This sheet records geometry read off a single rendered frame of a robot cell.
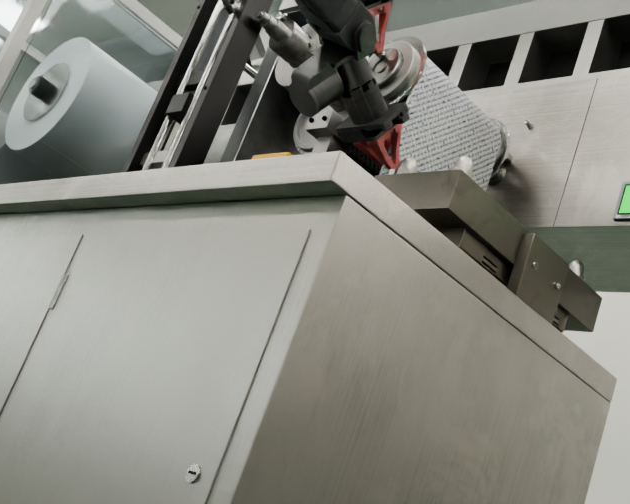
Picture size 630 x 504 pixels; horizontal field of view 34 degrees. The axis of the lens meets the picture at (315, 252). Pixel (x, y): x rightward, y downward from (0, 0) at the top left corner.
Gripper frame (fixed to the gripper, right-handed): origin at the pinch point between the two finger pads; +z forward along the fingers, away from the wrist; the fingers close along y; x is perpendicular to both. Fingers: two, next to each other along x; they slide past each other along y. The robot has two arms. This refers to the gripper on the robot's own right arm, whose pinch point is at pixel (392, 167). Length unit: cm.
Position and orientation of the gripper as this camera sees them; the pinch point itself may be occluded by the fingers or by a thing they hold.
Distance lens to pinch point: 160.1
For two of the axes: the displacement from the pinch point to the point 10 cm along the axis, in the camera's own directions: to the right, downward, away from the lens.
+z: 4.0, 8.3, 3.9
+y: 6.8, 0.1, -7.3
